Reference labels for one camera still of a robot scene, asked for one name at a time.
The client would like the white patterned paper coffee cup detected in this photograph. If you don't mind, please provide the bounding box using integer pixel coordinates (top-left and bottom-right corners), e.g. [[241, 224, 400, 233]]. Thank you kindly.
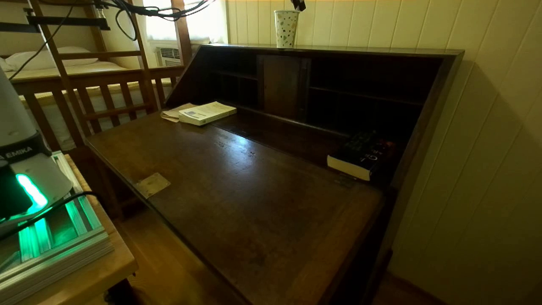
[[273, 9, 302, 50]]

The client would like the bright window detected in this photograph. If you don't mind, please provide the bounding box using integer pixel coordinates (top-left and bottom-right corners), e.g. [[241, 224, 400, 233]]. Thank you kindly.
[[141, 0, 229, 48]]

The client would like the white window air conditioner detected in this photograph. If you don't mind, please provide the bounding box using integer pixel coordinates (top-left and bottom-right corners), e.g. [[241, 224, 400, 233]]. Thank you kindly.
[[154, 46, 185, 68]]

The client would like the white paperback book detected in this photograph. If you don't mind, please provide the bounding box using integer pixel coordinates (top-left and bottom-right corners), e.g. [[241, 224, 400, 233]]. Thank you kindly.
[[176, 100, 239, 128]]

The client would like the black cover paperback book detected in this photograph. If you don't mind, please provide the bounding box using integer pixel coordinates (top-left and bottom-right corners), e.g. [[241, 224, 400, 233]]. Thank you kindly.
[[325, 129, 400, 184]]

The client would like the brown paper envelope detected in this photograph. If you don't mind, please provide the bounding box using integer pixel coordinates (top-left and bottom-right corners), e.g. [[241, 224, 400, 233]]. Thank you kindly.
[[159, 102, 197, 124]]

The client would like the dark wooden secretary desk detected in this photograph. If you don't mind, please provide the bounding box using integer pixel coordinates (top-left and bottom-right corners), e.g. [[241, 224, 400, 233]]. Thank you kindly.
[[83, 43, 466, 305]]

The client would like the wooden slatted chair back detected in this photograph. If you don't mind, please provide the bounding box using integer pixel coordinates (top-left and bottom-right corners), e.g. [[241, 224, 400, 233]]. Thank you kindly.
[[9, 65, 186, 155]]

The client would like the white bed mattress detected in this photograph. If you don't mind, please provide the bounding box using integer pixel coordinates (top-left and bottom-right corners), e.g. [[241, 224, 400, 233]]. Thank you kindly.
[[10, 58, 175, 109]]

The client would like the black metal bar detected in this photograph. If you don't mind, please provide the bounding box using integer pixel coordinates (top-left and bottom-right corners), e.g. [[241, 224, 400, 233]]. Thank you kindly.
[[0, 12, 112, 33]]

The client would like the tan patch on desk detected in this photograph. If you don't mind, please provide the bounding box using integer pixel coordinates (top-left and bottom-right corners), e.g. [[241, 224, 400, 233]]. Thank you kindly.
[[134, 172, 173, 200]]

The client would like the wooden bunk ladder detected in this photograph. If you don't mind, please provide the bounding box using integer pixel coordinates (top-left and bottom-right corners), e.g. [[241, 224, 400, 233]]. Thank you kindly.
[[27, 0, 163, 141]]

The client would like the white pillow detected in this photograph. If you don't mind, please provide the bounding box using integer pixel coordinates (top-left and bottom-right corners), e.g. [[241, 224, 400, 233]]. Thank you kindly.
[[2, 46, 100, 73]]

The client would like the light wooden side table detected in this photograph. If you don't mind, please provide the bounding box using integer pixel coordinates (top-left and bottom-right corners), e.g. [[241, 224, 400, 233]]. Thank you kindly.
[[15, 155, 139, 305]]

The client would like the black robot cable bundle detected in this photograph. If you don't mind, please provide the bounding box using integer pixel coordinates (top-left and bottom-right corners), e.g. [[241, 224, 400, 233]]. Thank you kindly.
[[92, 0, 215, 43]]

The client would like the thin black hanging cable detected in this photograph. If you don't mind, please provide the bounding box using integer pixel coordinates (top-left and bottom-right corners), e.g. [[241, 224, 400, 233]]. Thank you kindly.
[[5, 0, 78, 82]]

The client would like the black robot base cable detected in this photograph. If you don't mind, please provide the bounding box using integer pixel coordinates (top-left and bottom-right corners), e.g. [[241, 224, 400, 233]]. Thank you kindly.
[[0, 190, 98, 239]]

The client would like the aluminium profile base frame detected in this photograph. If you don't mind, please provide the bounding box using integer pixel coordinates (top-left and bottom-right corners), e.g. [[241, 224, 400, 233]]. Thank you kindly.
[[0, 150, 114, 305]]

